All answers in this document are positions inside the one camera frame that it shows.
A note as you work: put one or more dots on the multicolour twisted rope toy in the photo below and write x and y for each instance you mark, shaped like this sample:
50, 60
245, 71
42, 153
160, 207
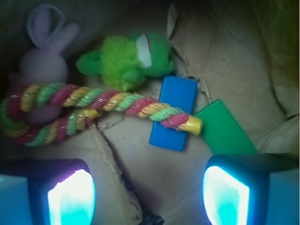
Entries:
88, 104

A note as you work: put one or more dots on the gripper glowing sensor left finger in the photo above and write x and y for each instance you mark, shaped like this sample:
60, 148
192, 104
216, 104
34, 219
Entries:
46, 192

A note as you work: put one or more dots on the green plush frog toy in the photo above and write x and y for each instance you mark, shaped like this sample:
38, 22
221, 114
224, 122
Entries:
124, 63

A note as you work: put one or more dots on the green rectangular block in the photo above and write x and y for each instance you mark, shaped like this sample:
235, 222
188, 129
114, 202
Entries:
222, 132

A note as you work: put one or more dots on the pink plush bunny toy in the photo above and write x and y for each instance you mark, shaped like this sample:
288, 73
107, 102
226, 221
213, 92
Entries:
44, 62

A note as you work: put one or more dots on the blue rectangular block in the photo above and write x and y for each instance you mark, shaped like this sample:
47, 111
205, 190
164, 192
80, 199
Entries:
181, 93

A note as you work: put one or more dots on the brown paper bag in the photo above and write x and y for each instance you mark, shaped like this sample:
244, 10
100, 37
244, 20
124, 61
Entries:
245, 51

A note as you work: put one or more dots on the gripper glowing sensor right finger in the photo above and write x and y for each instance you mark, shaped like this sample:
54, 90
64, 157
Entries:
262, 189

